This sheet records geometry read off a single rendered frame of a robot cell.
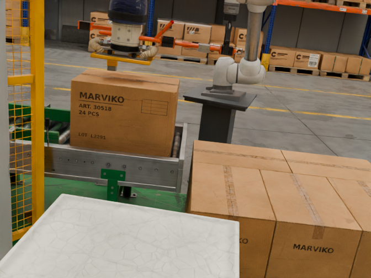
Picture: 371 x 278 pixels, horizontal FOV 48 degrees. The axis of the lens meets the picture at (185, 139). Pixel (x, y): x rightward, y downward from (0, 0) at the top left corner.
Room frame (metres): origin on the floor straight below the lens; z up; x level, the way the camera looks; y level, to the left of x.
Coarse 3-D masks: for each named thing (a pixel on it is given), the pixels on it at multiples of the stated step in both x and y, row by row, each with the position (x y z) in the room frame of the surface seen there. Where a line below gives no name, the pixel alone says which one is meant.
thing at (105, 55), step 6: (96, 54) 2.37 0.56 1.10; (102, 54) 2.37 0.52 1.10; (108, 54) 2.40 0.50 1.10; (114, 54) 2.43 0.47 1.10; (132, 54) 2.40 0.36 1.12; (114, 60) 2.36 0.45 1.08; (120, 60) 2.36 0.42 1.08; (126, 60) 2.36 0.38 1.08; (132, 60) 2.36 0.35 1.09; (138, 60) 2.37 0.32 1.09; (144, 60) 2.38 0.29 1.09; (150, 60) 2.43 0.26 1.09
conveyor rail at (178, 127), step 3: (18, 117) 2.79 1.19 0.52; (15, 120) 2.79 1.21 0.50; (30, 120) 2.79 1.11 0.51; (54, 123) 2.79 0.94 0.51; (57, 123) 2.79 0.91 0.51; (69, 123) 2.79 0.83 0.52; (66, 126) 2.79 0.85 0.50; (177, 126) 2.80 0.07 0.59; (180, 126) 2.80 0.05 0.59; (174, 129) 2.80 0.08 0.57; (177, 129) 2.80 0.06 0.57; (180, 129) 2.80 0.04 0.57; (174, 132) 2.80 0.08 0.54; (180, 132) 2.80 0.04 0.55
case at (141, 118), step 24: (96, 72) 2.58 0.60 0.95; (120, 72) 2.68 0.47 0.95; (72, 96) 2.30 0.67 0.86; (96, 96) 2.30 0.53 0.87; (120, 96) 2.30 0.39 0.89; (144, 96) 2.30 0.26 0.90; (168, 96) 2.30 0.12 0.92; (72, 120) 2.30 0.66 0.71; (96, 120) 2.30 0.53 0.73; (120, 120) 2.30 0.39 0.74; (144, 120) 2.30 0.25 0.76; (168, 120) 2.30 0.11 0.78; (72, 144) 2.30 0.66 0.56; (96, 144) 2.30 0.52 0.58; (120, 144) 2.30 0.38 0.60; (144, 144) 2.30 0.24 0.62; (168, 144) 2.30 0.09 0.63
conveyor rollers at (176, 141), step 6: (12, 120) 2.71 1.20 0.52; (18, 120) 2.65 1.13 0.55; (24, 120) 2.70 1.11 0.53; (18, 126) 2.60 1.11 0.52; (24, 126) 2.54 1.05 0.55; (30, 126) 2.59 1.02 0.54; (54, 126) 2.62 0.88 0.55; (60, 126) 2.65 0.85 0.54; (66, 132) 2.52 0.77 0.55; (60, 138) 2.40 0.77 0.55; (66, 138) 2.47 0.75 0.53; (174, 138) 2.67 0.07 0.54; (180, 138) 2.69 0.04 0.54; (60, 144) 2.35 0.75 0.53; (174, 144) 2.55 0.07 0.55; (180, 144) 2.62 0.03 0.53; (174, 150) 2.43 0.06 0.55; (174, 156) 2.33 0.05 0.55
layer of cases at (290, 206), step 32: (192, 160) 2.41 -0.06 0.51; (224, 160) 2.38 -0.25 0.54; (256, 160) 2.44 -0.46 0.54; (288, 160) 2.51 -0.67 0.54; (320, 160) 2.58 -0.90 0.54; (352, 160) 2.66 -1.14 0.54; (192, 192) 1.89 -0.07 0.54; (224, 192) 1.93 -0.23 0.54; (256, 192) 1.98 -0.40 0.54; (288, 192) 2.02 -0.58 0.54; (320, 192) 2.07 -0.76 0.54; (352, 192) 2.12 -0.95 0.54; (256, 224) 1.70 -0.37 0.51; (288, 224) 1.70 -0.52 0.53; (320, 224) 1.71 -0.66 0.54; (352, 224) 1.75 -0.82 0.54; (256, 256) 1.70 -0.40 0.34; (288, 256) 1.70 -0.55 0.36; (320, 256) 1.70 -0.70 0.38; (352, 256) 1.70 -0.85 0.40
